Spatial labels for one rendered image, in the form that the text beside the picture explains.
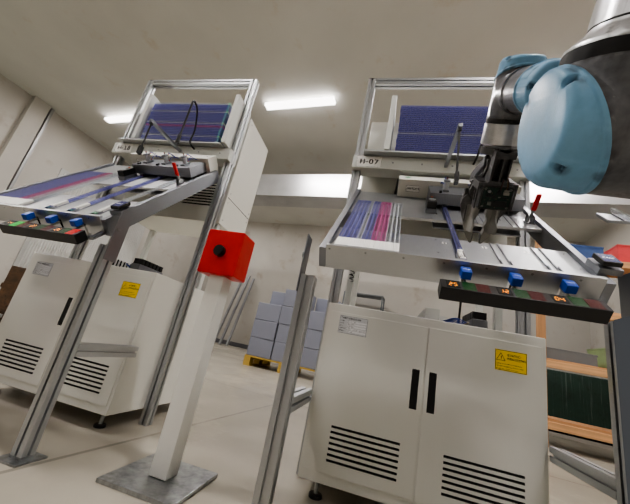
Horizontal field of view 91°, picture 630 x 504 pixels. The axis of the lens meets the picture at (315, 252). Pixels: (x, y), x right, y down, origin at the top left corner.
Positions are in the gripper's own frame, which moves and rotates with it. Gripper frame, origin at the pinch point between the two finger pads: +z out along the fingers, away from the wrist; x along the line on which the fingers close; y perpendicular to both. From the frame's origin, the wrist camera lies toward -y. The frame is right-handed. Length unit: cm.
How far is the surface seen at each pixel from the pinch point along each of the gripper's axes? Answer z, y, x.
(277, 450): 47, 32, -38
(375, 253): 8.7, -2.3, -22.4
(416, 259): 8.9, -2.3, -11.8
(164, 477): 69, 35, -73
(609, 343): 21.0, 3.6, 32.0
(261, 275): 473, -721, -414
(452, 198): 6, -56, 2
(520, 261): 9.9, -11.4, 15.2
